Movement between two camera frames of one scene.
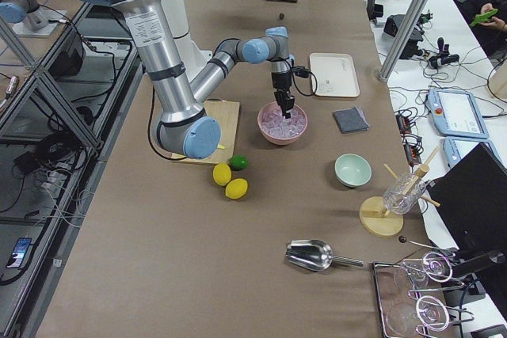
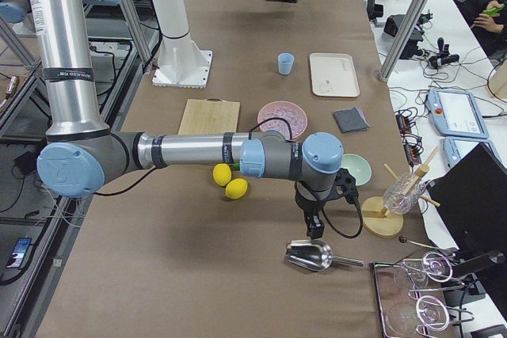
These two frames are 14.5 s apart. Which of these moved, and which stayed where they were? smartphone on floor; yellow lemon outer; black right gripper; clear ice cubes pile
Moved: black right gripper
Stayed: smartphone on floor; yellow lemon outer; clear ice cubes pile
